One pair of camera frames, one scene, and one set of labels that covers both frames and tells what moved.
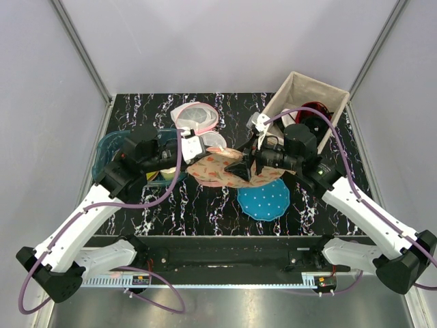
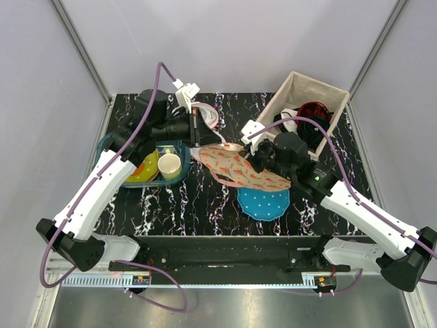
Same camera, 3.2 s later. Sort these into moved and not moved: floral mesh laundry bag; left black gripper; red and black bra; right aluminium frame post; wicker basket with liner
Moved: floral mesh laundry bag; left black gripper
Not moved: right aluminium frame post; wicker basket with liner; red and black bra
